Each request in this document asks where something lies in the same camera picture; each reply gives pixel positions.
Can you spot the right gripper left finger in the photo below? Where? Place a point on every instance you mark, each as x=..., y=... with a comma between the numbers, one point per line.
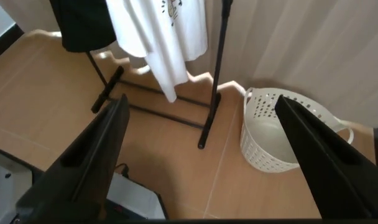
x=61, y=193

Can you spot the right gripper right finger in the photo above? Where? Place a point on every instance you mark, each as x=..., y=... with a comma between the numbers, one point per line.
x=335, y=193

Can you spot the black shorts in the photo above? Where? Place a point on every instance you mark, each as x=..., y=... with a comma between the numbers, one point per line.
x=83, y=25

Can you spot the white garment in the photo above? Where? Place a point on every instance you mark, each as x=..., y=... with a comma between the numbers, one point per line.
x=164, y=37

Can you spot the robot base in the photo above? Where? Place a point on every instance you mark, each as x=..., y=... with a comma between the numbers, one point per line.
x=136, y=196

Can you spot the white laundry basket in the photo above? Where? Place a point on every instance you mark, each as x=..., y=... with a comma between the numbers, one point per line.
x=260, y=130

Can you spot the black clothes rack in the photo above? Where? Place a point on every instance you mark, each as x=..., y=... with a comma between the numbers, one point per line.
x=218, y=62

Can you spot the beige curtain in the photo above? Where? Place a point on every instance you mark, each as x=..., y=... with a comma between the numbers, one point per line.
x=301, y=46

